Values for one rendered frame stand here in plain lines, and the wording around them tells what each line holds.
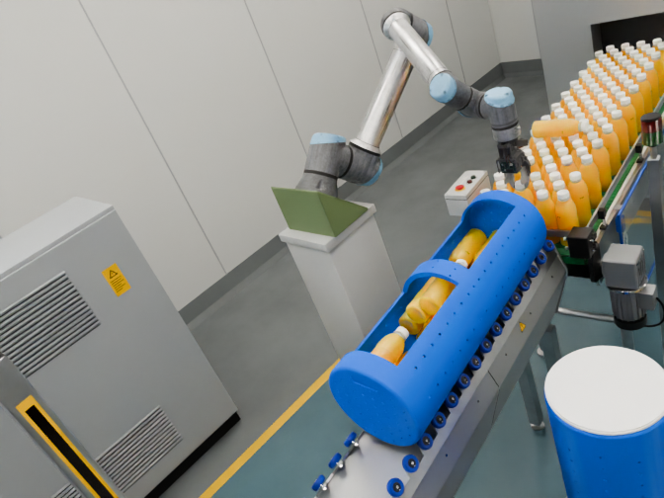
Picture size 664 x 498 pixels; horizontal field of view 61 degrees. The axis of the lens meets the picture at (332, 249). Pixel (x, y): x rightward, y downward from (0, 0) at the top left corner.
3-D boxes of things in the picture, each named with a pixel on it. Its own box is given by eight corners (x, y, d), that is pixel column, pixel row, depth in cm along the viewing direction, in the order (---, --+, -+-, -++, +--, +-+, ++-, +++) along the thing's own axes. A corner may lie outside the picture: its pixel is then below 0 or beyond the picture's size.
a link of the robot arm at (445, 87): (382, -7, 229) (454, 77, 185) (405, 6, 236) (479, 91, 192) (367, 19, 235) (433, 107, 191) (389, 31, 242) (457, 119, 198)
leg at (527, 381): (529, 429, 256) (501, 324, 226) (534, 419, 259) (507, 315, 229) (541, 433, 252) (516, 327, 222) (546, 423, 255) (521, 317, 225)
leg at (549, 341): (560, 438, 246) (536, 331, 216) (564, 428, 250) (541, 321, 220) (574, 443, 243) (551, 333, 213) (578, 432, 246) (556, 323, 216)
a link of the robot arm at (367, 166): (328, 172, 258) (396, 8, 239) (358, 182, 268) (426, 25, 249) (344, 183, 246) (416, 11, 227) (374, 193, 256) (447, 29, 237)
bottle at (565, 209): (570, 232, 213) (562, 190, 204) (585, 238, 207) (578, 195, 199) (556, 242, 212) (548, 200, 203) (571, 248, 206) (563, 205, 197)
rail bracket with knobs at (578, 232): (564, 260, 202) (560, 236, 197) (571, 248, 206) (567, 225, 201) (594, 263, 196) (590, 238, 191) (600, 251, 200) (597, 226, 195)
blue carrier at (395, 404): (341, 422, 165) (315, 355, 149) (472, 248, 216) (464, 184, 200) (427, 462, 148) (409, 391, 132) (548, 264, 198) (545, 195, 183)
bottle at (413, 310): (426, 309, 166) (455, 271, 177) (405, 301, 170) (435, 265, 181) (427, 326, 170) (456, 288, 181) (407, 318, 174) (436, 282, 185)
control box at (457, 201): (450, 215, 236) (443, 194, 231) (470, 190, 247) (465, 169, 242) (471, 216, 229) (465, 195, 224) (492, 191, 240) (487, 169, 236)
